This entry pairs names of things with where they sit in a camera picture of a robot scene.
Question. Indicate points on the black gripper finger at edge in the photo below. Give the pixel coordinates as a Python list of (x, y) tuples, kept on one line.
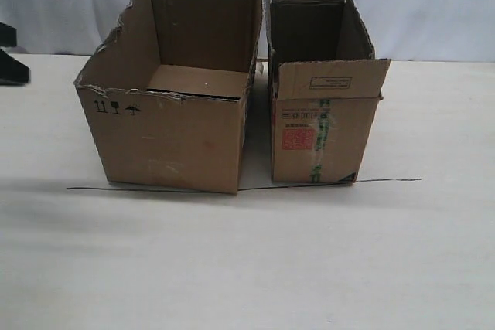
[(12, 71)]

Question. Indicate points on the tall cardboard box with flaps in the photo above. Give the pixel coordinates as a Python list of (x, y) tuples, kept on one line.
[(325, 83)]

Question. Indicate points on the torn cardboard box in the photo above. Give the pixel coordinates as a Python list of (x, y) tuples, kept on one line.
[(166, 94)]

